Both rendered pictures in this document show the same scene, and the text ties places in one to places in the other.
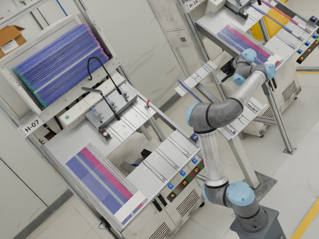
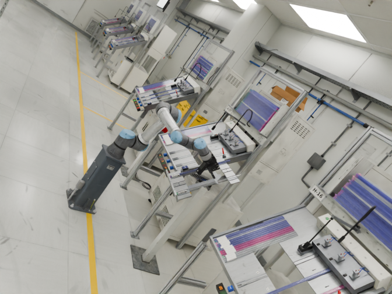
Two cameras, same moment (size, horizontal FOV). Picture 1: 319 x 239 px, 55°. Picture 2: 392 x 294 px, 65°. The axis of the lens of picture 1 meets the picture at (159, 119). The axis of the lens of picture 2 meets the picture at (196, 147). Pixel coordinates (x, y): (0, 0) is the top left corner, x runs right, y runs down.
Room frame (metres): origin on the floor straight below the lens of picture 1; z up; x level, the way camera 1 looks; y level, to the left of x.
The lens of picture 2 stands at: (1.15, -2.58, 1.57)
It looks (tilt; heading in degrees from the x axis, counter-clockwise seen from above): 13 degrees down; 80
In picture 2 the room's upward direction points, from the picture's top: 37 degrees clockwise
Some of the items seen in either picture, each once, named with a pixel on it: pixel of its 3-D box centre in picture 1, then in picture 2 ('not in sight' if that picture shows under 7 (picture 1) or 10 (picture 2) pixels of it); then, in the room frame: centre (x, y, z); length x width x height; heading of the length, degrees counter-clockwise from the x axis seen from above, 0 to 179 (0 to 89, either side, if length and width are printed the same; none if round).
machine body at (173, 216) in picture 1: (141, 193); (191, 204); (2.03, 0.44, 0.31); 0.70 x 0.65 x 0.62; 114
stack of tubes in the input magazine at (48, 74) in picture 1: (62, 64); (259, 111); (1.94, 0.33, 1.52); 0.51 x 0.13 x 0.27; 114
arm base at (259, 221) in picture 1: (250, 213); (117, 149); (1.07, -0.15, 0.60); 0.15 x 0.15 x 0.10
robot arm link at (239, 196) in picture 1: (241, 197); (125, 137); (1.07, -0.14, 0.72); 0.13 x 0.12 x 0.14; 35
